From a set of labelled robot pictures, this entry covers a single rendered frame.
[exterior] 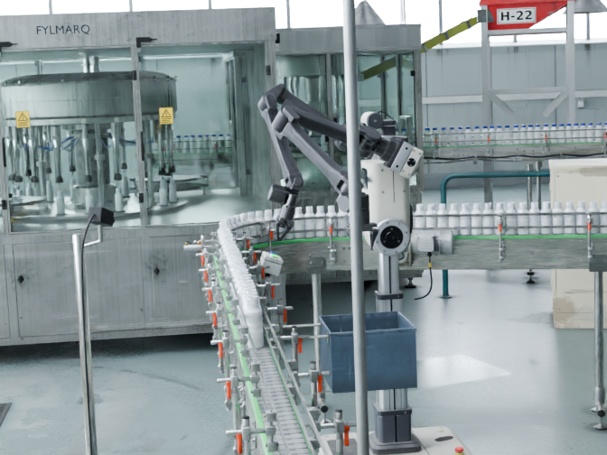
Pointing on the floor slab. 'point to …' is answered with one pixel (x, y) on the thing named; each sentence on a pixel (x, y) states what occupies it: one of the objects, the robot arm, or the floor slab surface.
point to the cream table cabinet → (565, 301)
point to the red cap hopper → (509, 13)
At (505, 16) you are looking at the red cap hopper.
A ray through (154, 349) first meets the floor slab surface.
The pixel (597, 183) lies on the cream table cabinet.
